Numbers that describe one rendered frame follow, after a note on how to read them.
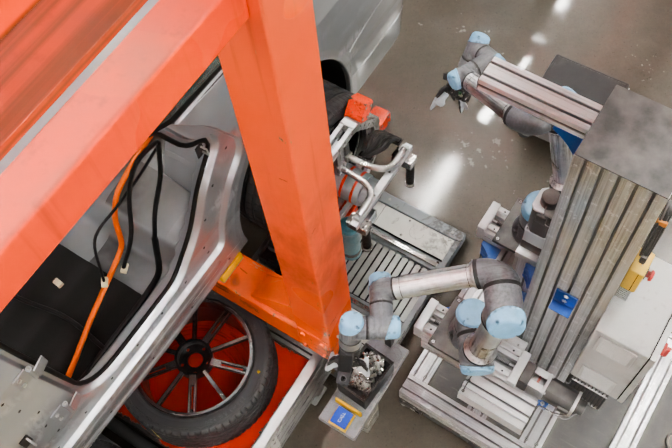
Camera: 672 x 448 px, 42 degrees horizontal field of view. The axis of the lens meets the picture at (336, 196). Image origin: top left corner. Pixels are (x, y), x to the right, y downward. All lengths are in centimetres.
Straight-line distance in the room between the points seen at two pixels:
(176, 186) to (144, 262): 35
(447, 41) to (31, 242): 380
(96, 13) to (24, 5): 10
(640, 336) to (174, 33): 190
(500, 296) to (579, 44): 265
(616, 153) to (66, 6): 144
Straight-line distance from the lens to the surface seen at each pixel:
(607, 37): 516
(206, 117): 283
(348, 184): 346
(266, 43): 177
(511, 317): 266
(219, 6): 162
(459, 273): 276
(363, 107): 336
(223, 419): 359
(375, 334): 278
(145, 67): 155
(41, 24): 130
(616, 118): 234
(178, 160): 336
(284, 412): 368
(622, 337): 294
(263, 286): 352
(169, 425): 363
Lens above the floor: 392
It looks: 61 degrees down
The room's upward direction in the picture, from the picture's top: 7 degrees counter-clockwise
